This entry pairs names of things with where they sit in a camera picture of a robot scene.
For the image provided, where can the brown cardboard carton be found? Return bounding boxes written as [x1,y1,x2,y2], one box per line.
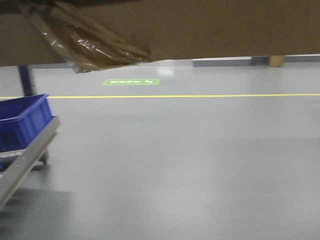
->
[0,0,320,66]

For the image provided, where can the green floor sign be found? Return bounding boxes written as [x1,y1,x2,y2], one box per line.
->
[103,78,160,86]

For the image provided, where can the blue bin on cart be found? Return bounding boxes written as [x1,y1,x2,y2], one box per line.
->
[0,94,53,152]

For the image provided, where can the grey metal cart frame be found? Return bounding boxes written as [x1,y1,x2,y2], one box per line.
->
[0,115,61,208]

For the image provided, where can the blue support post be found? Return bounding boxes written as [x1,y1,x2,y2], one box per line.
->
[17,65,37,96]

